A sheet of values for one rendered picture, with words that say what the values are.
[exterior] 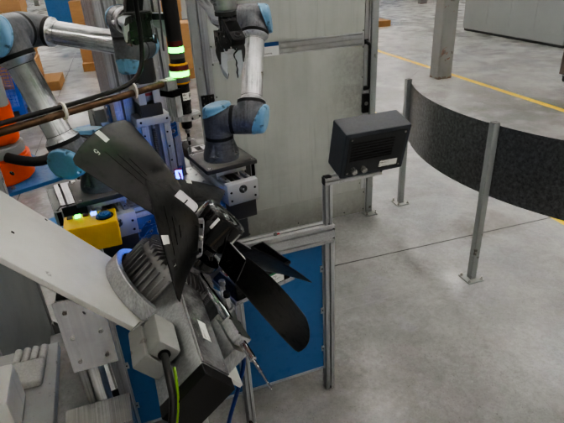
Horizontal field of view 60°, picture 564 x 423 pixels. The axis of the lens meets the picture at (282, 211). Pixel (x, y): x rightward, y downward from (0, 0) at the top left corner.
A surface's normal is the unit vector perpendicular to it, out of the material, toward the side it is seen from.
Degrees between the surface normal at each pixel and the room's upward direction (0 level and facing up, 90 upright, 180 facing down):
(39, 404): 0
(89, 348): 90
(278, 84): 91
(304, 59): 90
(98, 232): 90
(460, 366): 0
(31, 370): 0
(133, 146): 45
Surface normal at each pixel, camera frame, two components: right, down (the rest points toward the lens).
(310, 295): 0.34, 0.42
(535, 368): -0.05, -0.89
